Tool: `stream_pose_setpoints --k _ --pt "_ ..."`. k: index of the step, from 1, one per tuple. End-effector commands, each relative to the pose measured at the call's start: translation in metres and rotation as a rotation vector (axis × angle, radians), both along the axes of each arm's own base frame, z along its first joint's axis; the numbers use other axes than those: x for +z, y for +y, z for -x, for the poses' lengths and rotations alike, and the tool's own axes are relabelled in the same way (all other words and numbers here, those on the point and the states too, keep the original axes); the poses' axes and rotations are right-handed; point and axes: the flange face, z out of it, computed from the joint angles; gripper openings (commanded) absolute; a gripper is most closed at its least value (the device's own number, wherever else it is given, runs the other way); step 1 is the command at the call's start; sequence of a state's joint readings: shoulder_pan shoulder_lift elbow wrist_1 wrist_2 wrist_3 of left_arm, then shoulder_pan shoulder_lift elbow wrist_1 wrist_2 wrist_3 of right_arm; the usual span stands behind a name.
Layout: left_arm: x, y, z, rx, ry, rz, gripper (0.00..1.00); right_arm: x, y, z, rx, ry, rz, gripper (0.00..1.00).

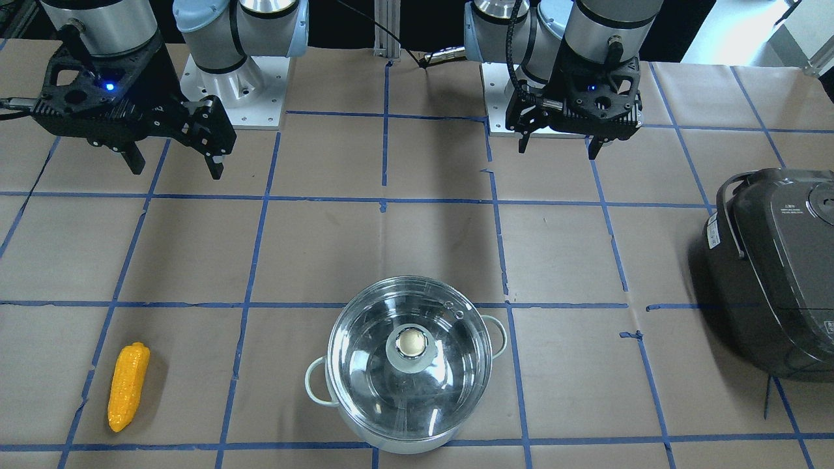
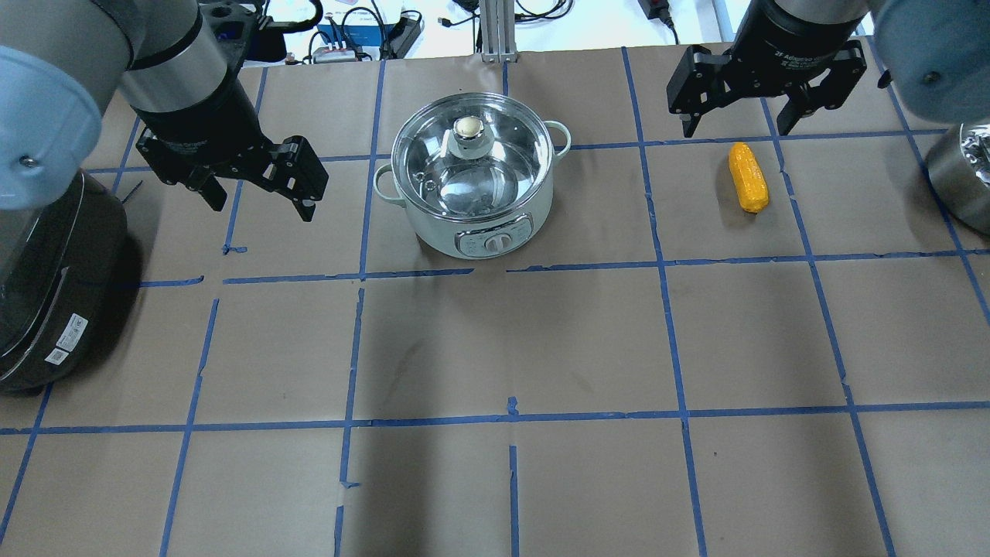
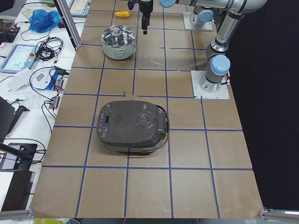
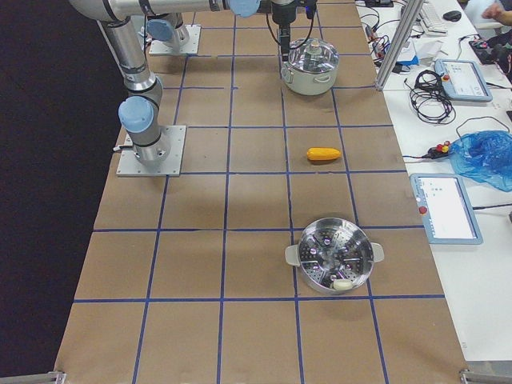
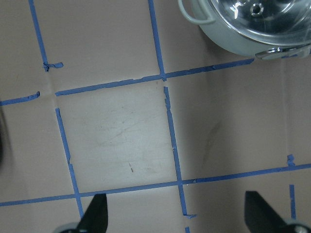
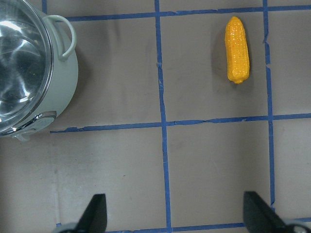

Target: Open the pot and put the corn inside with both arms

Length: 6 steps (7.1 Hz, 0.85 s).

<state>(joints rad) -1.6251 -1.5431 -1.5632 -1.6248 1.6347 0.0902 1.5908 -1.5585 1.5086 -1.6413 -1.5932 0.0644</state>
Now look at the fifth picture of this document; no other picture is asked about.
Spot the glass pot lid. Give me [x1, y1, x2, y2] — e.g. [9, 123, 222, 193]
[209, 0, 311, 46]

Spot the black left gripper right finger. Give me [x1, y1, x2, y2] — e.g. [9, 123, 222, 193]
[244, 191, 287, 233]

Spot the grey cooking pot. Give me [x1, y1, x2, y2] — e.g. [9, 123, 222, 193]
[178, 0, 311, 60]

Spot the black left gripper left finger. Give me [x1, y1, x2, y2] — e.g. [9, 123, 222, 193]
[76, 194, 108, 233]

